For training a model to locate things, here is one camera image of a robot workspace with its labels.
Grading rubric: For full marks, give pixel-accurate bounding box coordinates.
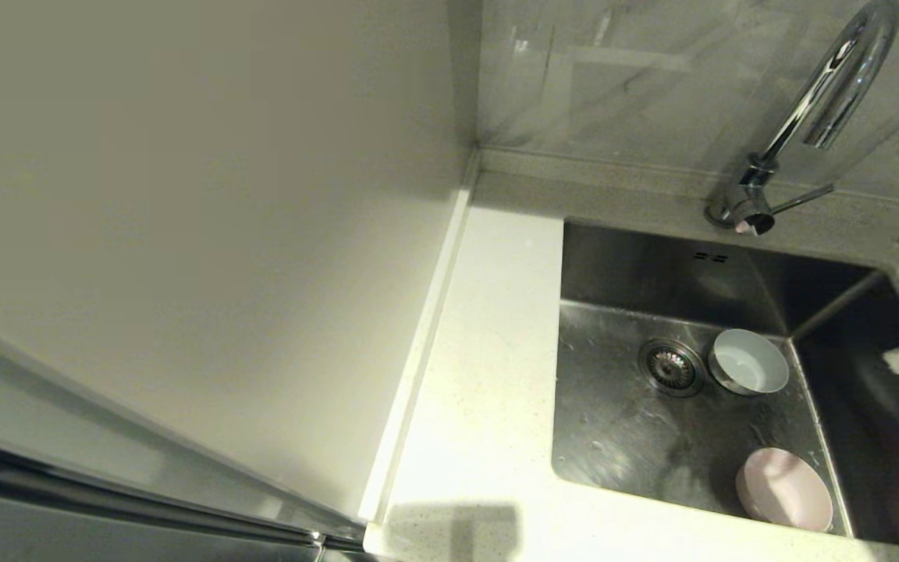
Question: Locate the stone backsplash upstand strip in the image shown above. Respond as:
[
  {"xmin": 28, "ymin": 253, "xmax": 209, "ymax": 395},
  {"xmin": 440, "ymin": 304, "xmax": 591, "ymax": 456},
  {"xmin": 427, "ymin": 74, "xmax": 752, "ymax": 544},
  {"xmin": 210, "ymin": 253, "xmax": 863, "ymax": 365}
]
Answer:
[{"xmin": 478, "ymin": 147, "xmax": 899, "ymax": 213}]

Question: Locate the round metal drain strainer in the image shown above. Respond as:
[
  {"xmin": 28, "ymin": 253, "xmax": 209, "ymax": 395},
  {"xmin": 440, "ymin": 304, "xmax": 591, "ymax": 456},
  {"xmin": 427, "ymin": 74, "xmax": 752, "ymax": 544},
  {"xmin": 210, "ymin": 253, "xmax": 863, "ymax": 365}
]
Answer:
[{"xmin": 638, "ymin": 338, "xmax": 707, "ymax": 399}]

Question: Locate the small pale pink cup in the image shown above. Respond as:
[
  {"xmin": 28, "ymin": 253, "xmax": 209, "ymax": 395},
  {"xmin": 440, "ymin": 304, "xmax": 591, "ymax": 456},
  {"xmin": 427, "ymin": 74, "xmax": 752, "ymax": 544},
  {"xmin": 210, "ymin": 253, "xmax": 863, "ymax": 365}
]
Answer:
[{"xmin": 734, "ymin": 446, "xmax": 835, "ymax": 534}]

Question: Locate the chrome gooseneck faucet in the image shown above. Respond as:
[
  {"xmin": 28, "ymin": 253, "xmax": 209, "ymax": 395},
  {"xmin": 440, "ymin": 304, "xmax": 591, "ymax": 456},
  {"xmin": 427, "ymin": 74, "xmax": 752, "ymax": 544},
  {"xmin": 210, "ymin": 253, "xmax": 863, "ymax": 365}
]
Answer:
[{"xmin": 704, "ymin": 0, "xmax": 899, "ymax": 237}]

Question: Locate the tall beige cabinet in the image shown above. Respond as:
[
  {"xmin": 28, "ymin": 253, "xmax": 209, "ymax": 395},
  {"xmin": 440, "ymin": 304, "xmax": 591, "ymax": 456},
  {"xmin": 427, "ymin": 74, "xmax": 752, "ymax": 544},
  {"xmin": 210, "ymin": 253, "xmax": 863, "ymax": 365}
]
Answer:
[{"xmin": 0, "ymin": 0, "xmax": 483, "ymax": 562}]

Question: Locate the stainless steel sink basin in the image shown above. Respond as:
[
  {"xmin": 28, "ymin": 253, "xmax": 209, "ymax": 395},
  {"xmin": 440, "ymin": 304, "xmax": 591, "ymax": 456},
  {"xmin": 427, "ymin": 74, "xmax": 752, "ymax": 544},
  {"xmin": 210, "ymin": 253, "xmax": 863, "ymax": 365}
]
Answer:
[{"xmin": 551, "ymin": 219, "xmax": 899, "ymax": 551}]

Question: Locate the small pale grey-blue cup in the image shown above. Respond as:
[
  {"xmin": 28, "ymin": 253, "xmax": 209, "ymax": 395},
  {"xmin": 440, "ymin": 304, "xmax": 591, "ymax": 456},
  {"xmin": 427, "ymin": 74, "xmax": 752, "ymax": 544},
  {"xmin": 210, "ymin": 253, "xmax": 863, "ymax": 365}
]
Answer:
[{"xmin": 709, "ymin": 328, "xmax": 791, "ymax": 396}]

